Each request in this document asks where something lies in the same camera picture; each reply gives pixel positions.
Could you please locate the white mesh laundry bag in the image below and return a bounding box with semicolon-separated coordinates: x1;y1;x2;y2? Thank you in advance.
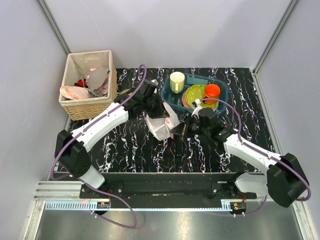
145;102;180;141

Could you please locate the green dotted plate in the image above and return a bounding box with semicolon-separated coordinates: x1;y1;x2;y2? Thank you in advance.
185;84;212;109

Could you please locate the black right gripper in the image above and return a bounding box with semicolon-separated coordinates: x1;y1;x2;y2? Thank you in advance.
171;113;210;139

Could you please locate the aluminium frame rail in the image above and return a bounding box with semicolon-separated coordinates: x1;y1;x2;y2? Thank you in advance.
36;0;71;55

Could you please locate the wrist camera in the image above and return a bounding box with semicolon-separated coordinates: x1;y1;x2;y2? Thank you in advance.
191;99;203;118
151;79;159;87

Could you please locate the grey bra in basket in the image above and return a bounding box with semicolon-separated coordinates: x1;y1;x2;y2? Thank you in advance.
86;68;110;98

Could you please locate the red black garment in basket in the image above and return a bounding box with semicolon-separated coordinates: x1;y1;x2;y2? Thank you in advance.
74;78;88;88

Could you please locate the orange mug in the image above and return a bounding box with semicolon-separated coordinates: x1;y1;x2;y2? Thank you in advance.
203;84;221;105

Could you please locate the pink plate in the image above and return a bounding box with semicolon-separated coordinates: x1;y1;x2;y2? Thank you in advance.
181;92;218;113

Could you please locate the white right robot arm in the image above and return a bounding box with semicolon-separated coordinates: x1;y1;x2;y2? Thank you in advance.
170;108;311;208

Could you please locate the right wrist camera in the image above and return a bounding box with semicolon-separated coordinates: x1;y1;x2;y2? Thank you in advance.
191;99;203;118

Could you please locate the cream ceramic mug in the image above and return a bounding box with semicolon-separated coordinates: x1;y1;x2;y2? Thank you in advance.
169;71;185;94

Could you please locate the teal plastic dish tub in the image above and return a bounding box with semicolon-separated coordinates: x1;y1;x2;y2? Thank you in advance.
160;73;229;113

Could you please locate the woven wicker laundry basket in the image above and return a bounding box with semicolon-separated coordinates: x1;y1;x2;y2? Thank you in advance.
58;50;117;121

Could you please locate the pink garment in basket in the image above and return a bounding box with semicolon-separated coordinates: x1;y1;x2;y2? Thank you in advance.
59;86;90;100

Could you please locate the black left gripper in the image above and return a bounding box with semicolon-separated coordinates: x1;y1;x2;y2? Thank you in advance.
142;92;170;120

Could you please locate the gold brown bowl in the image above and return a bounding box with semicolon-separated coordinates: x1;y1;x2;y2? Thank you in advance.
119;88;134;96

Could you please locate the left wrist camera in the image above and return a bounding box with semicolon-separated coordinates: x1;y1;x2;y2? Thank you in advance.
151;79;159;87

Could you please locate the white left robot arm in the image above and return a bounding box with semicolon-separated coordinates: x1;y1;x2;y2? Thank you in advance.
55;81;170;198

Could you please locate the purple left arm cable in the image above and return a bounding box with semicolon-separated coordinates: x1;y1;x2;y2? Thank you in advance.
49;63;148;230

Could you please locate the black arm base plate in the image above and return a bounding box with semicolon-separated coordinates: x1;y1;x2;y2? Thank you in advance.
99;172;257;200

